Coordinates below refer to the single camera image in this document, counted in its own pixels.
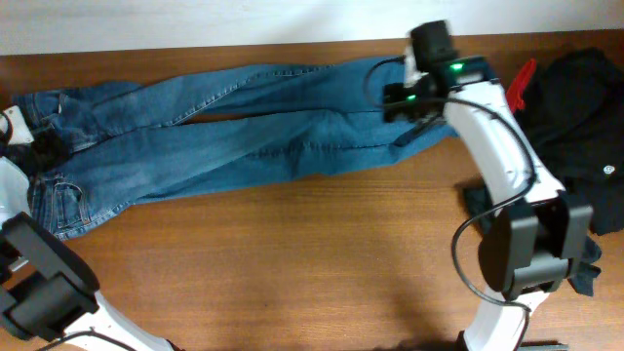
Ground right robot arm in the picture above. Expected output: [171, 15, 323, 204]
[381, 20, 593, 351]

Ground black garment with red trim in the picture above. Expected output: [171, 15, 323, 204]
[506, 48, 623, 235]

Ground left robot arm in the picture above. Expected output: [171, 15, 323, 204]
[1, 156, 177, 351]

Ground blue denim jeans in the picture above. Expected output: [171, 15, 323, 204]
[13, 58, 452, 240]

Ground dark grey cloth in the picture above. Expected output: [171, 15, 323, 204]
[461, 185, 603, 297]

